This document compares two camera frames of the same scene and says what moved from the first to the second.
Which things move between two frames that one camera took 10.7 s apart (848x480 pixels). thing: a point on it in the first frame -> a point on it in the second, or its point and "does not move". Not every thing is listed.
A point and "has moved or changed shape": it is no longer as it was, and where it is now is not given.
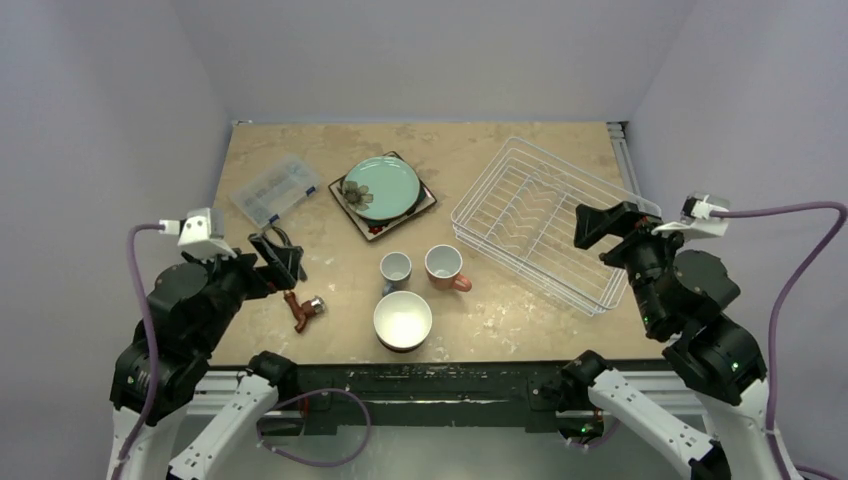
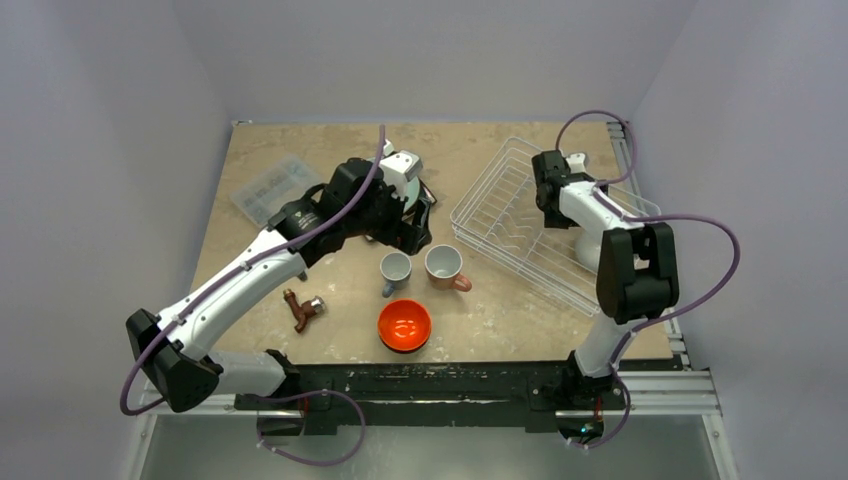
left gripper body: (240, 278) -> (383, 220)
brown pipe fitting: (301, 313) does not move
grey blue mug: (394, 267) does not move
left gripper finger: (292, 257) -> (423, 235)
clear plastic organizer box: (267, 195) does not move
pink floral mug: (442, 265) does not move
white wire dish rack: (519, 215) does not move
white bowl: (402, 320) has moved or changed shape
